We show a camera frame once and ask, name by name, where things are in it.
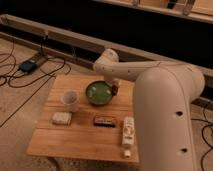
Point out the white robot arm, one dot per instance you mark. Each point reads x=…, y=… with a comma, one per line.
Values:
x=162, y=94

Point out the translucent plastic cup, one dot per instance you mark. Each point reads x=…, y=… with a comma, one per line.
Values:
x=70, y=100

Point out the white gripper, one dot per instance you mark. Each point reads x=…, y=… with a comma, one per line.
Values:
x=114, y=82

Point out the wooden table board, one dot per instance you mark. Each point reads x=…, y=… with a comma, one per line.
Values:
x=81, y=139

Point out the small dark red box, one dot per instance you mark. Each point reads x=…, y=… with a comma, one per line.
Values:
x=106, y=121

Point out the white plastic bottle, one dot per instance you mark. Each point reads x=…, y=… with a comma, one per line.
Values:
x=128, y=136

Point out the beige sponge block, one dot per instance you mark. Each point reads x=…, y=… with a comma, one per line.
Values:
x=61, y=118

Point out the black power adapter box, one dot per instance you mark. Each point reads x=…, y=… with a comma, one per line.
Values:
x=27, y=66

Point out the green ceramic bowl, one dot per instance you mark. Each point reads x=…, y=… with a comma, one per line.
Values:
x=98, y=93

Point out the long wooden beam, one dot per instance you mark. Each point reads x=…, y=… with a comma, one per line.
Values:
x=180, y=41

